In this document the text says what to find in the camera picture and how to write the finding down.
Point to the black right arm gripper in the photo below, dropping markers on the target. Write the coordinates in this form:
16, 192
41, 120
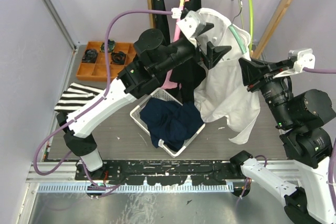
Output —
254, 73

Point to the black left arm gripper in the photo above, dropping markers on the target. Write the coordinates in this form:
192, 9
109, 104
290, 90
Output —
214, 53

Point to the mint green hanger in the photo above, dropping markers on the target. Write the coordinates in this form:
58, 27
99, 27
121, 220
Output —
234, 32

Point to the white t shirt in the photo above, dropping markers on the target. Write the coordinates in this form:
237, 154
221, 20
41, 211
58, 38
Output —
222, 93

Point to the lime green hanger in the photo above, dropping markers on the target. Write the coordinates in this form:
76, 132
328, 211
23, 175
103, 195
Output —
251, 23

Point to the navy blue t shirt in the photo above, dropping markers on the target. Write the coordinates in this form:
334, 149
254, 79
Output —
170, 122

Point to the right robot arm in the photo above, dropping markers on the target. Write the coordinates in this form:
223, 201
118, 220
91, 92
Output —
301, 119

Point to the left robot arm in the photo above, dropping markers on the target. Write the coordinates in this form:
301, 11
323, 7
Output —
142, 76

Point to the plain black t shirt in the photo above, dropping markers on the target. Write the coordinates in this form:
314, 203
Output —
190, 74

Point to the black printed t shirt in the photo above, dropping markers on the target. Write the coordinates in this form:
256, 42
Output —
160, 21

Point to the white perforated plastic basket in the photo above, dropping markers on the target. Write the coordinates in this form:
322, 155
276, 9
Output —
165, 96

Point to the rolled dark sock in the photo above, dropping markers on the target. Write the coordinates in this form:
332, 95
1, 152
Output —
118, 58
110, 46
90, 56

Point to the orange wooden compartment tray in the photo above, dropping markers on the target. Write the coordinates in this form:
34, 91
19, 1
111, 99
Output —
97, 71

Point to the black white striped cloth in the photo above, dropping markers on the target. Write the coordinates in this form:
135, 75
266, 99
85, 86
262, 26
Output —
75, 97

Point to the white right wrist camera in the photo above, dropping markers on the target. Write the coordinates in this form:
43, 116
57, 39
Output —
301, 58

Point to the grey slotted cable duct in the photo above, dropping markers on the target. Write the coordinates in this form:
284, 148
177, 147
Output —
185, 188

